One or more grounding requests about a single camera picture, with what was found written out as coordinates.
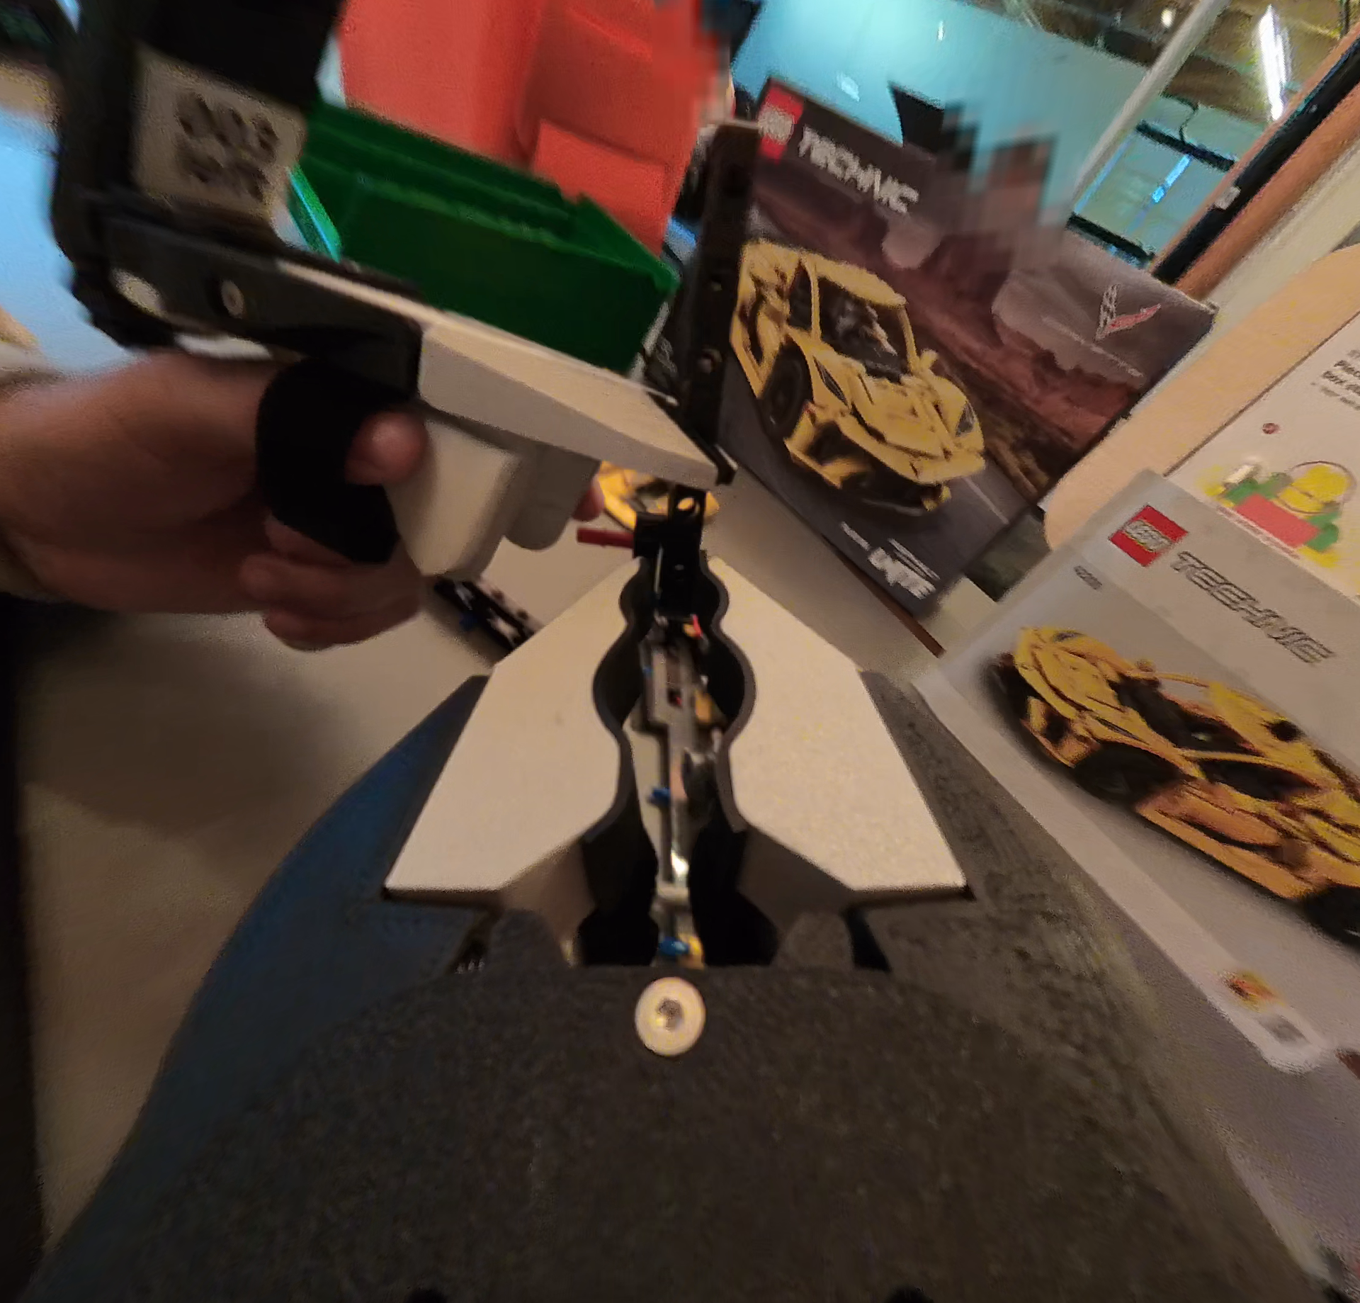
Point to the black toy brick frame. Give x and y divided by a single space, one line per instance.
706 293

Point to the grey desk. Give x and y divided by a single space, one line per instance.
212 792

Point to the red plastic storage tote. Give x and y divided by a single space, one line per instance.
479 49

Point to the large yellow toy car panel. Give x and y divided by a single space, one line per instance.
617 490

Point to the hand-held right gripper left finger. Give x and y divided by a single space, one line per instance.
499 792

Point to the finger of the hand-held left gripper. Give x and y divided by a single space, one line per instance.
532 387

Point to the person's left hand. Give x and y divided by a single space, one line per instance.
127 484

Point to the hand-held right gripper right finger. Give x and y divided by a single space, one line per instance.
840 792

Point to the toy car instruction booklet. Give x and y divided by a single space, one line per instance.
1169 707

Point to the black toy brick beam assembly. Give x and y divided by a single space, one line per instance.
672 675

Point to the toy car set box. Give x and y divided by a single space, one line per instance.
870 387

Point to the green plastic bin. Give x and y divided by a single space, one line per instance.
488 261

